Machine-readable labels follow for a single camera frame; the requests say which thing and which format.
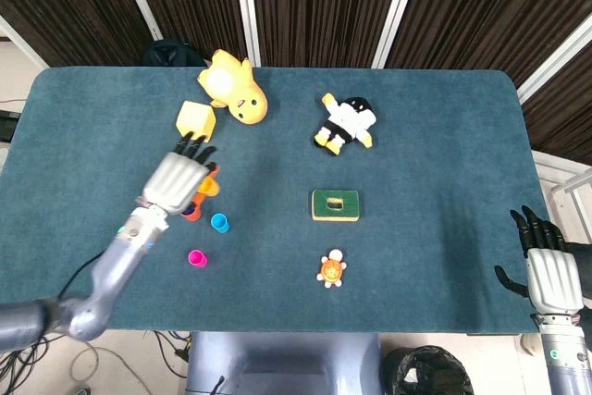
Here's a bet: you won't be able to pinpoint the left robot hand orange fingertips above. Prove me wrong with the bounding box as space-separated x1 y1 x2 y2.
141 130 222 216

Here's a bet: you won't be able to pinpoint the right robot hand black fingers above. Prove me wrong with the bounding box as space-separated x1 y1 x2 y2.
493 204 585 315

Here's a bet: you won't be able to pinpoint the yellow plastic cup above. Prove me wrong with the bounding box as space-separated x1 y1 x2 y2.
197 176 222 197

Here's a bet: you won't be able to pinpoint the orange plastic cup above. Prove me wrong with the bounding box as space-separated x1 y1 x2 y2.
180 193 204 222

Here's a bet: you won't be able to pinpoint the yellow foam cube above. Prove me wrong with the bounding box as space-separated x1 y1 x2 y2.
175 100 217 142

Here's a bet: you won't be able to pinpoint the white metal rack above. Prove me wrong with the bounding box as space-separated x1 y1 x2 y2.
531 149 592 225

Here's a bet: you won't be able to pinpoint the yellow plush animal toy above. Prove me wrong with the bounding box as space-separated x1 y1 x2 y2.
197 48 269 127

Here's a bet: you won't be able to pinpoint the black chair back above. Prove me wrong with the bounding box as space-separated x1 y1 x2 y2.
142 40 208 68

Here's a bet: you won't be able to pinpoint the blue felt table cloth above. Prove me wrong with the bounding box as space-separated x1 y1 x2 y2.
0 66 559 335

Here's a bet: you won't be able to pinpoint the green yellow sponge block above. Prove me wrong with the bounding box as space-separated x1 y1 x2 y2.
311 189 362 223

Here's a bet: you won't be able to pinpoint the black trash bin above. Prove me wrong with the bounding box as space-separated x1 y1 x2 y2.
382 344 475 395

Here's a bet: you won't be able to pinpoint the black box device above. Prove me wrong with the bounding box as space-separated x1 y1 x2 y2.
0 110 19 142

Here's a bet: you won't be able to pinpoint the orange white turtle toy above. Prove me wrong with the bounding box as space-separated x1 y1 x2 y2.
315 249 348 290

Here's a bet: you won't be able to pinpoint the black white penguin plush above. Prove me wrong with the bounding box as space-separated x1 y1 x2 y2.
313 93 376 156

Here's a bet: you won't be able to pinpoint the blue robot torso base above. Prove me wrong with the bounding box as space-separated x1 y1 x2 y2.
184 330 385 395

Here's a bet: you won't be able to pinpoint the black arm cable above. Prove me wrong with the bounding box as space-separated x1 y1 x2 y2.
55 250 112 300

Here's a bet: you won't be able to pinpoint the white floor cable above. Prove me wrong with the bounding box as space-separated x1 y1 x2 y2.
68 334 140 395

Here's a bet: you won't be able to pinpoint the black floor cable bundle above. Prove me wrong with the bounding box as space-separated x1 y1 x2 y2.
0 334 103 395

